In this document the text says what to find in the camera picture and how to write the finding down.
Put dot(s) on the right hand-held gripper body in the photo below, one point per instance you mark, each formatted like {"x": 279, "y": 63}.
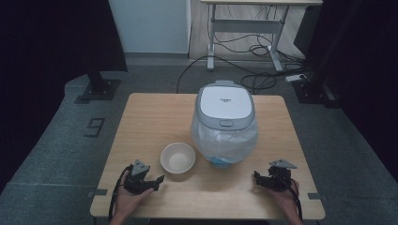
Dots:
{"x": 278, "y": 178}

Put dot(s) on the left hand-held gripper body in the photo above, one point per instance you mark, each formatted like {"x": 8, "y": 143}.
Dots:
{"x": 136, "y": 182}

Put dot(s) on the person's left hand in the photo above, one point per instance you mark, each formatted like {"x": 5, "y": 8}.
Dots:
{"x": 128, "y": 200}

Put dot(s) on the person's right hand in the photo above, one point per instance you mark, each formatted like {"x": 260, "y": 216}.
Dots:
{"x": 285, "y": 200}

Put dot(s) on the white paper bowl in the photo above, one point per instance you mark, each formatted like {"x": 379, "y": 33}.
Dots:
{"x": 177, "y": 158}

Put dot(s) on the grey tape piece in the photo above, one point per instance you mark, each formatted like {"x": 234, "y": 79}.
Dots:
{"x": 316, "y": 196}

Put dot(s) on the dark floor outlet box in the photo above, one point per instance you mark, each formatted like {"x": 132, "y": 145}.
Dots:
{"x": 94, "y": 126}

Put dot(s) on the white rice cooker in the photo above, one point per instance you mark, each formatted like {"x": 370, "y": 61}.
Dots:
{"x": 224, "y": 103}

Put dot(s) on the black stand base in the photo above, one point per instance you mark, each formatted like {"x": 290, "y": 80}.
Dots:
{"x": 100, "y": 90}
{"x": 316, "y": 93}

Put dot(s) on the white power strip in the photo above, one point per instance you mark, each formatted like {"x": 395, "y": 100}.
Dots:
{"x": 295, "y": 78}

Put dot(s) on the black curtain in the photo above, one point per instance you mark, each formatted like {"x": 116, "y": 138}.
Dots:
{"x": 363, "y": 62}
{"x": 47, "y": 62}

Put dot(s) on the white-legged wooden desk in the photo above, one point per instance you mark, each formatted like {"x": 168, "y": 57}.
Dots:
{"x": 247, "y": 25}

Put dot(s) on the white panel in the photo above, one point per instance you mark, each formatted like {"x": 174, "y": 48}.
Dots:
{"x": 150, "y": 26}

